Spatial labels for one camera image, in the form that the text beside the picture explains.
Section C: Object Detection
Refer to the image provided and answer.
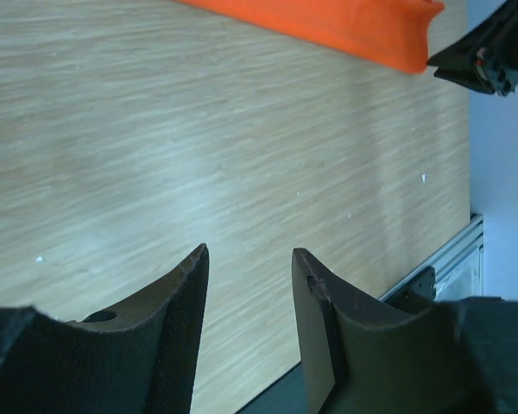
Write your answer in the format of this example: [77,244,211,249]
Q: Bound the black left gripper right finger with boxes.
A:
[292,248,518,413]

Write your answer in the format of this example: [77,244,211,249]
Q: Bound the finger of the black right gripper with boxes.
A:
[427,0,518,96]

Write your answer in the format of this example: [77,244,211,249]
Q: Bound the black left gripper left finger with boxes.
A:
[0,244,209,413]

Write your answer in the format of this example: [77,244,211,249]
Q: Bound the orange t-shirt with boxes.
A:
[183,0,445,74]

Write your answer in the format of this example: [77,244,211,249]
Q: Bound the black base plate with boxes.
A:
[237,363,306,414]

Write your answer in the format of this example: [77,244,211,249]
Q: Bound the aluminium frame rail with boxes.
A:
[380,214,484,302]

